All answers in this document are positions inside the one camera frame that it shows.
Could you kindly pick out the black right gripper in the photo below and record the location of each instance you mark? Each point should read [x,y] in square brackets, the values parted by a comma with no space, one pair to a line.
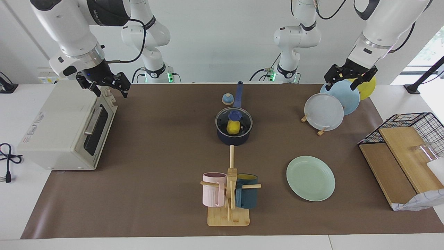
[99,74]

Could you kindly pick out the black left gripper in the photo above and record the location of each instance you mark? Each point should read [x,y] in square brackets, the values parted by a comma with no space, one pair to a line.
[352,71]

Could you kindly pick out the glass lid with blue knob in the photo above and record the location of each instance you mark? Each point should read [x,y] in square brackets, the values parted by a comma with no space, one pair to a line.
[235,114]

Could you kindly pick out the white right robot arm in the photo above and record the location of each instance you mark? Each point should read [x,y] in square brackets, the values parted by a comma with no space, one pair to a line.
[69,31]

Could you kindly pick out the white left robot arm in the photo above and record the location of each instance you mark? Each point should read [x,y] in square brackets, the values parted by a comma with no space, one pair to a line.
[381,27]

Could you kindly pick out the light blue plate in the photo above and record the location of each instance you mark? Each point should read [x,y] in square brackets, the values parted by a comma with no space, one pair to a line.
[347,99]

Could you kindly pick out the yellow plate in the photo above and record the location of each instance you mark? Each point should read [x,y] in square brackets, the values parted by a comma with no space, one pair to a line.
[368,90]

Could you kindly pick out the pale grey plate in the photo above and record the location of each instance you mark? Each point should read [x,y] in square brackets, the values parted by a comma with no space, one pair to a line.
[324,111]

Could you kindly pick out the wooden plate rack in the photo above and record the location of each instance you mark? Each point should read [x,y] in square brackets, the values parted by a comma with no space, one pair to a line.
[322,132]

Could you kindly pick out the pale green plate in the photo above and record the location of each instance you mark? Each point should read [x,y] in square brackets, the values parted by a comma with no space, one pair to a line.
[310,178]

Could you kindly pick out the black clamp stand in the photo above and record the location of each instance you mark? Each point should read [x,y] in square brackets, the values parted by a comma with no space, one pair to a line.
[412,88]

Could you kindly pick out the cream toaster oven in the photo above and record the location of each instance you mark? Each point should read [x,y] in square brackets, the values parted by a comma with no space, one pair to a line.
[52,132]

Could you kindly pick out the brown table mat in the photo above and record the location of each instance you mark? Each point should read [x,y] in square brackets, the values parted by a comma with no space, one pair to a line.
[156,156]

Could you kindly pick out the light wooden board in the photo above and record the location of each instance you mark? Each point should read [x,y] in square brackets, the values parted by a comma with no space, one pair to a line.
[406,152]

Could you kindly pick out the dark wooden board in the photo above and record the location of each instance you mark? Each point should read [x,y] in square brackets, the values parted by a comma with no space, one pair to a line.
[385,173]

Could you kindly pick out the black clamp base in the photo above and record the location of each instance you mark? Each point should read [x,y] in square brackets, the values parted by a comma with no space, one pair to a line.
[7,88]

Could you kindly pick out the clear glass cup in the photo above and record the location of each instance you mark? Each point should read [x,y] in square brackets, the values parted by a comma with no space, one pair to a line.
[435,165]

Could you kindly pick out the crumpled white paper bag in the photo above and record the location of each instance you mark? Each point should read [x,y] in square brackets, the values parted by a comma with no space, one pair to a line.
[423,201]

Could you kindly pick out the pink ribbed mug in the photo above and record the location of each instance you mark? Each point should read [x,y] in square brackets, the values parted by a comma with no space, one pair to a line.
[211,192]

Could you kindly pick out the dark teal mug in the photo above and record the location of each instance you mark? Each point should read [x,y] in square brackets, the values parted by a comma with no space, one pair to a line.
[248,198]

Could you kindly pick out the wooden mug tree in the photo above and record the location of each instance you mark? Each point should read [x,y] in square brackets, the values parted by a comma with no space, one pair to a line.
[229,217]

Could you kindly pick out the white wall socket box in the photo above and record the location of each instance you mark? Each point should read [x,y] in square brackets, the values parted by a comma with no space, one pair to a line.
[45,78]

